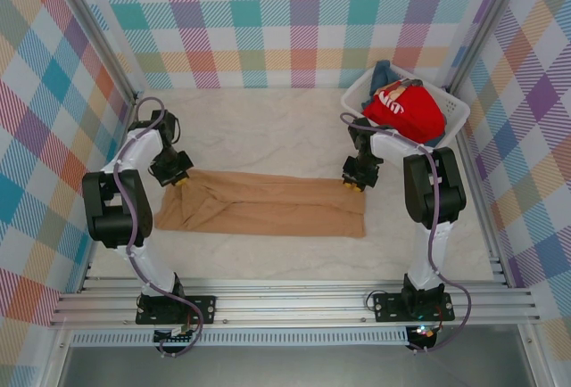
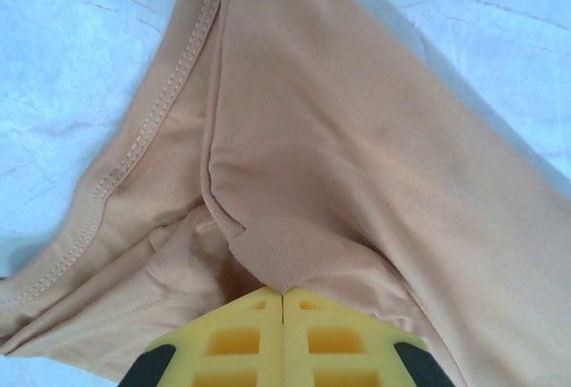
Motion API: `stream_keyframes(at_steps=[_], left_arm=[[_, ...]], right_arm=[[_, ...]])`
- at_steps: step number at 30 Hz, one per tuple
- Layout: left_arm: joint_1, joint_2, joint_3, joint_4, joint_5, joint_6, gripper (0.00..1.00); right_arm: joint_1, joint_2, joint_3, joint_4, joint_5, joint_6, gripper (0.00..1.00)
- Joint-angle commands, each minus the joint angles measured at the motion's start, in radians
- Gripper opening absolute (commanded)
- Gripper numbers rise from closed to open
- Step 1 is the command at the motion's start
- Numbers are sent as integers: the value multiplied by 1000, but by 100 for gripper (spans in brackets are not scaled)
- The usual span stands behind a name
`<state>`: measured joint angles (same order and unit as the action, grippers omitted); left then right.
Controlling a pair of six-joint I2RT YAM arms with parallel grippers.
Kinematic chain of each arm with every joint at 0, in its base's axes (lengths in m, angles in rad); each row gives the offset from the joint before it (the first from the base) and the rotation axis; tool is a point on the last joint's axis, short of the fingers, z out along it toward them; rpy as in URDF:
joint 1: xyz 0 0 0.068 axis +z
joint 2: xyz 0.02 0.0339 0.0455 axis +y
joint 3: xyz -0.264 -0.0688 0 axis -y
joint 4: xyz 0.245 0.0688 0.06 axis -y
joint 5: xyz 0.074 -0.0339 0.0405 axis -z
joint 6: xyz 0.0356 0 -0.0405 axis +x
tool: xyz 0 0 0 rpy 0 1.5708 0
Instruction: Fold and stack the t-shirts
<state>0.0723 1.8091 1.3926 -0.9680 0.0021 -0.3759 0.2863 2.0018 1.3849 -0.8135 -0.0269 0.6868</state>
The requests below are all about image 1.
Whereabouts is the tan t-shirt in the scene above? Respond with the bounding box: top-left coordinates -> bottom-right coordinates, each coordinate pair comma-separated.
154,169 -> 367,240

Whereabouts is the red t-shirt white print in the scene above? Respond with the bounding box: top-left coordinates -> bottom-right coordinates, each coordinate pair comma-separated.
361,83 -> 447,144

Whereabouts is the white plastic laundry basket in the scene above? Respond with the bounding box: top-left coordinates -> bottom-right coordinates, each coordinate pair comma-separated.
341,65 -> 470,156

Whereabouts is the small black controller board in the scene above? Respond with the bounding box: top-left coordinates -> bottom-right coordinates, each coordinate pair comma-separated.
153,325 -> 198,344

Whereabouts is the controller board with lights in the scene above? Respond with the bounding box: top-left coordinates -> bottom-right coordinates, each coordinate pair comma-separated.
408,323 -> 441,351

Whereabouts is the grey metal panel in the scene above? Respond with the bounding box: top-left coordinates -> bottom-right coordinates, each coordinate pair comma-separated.
57,345 -> 536,387

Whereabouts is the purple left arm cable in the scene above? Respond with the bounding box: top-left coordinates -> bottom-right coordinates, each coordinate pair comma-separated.
113,96 -> 205,358

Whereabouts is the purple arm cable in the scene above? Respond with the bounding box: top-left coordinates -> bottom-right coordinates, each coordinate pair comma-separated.
113,96 -> 205,358
341,112 -> 473,352

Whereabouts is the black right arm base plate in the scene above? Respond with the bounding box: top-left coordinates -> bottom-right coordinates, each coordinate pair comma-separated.
373,291 -> 456,322

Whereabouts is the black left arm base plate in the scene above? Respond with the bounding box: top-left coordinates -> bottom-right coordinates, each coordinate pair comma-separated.
135,293 -> 219,325

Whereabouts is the aluminium mounting rail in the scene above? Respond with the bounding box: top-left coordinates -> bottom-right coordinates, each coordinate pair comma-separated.
48,276 -> 541,328

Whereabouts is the white slotted cable duct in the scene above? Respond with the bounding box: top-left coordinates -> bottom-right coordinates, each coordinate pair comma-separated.
70,326 -> 410,347

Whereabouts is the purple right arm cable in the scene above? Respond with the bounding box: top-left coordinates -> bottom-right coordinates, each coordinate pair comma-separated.
341,112 -> 473,352

